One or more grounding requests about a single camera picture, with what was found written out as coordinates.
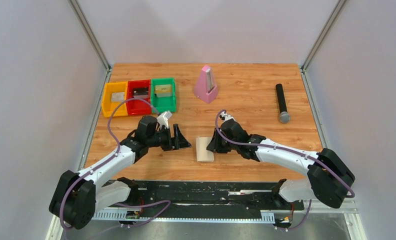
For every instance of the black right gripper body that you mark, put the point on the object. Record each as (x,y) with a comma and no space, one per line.
(227,147)

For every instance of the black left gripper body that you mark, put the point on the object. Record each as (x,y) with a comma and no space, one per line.
(162,138)

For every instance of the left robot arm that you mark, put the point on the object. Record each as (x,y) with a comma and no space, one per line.
(102,169)

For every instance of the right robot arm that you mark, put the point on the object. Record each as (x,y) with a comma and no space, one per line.
(328,179)

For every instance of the gold card stack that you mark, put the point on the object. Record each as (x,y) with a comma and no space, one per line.
(163,90)

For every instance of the black card stack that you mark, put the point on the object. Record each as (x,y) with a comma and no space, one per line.
(141,93)

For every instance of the silver card stack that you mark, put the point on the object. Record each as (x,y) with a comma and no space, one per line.
(117,97)

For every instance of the pink metronome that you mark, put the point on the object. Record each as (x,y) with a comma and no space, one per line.
(206,88)

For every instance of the green plastic bin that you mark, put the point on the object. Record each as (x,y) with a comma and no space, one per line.
(164,104)

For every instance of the red plastic bin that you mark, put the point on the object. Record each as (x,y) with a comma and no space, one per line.
(138,106)

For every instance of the black silver microphone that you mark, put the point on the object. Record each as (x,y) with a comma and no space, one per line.
(284,116)

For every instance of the yellow plastic bin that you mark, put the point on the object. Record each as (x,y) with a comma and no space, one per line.
(107,106)

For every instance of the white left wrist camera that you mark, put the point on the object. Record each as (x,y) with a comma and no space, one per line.
(163,119)

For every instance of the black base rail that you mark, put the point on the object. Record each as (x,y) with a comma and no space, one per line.
(189,199)

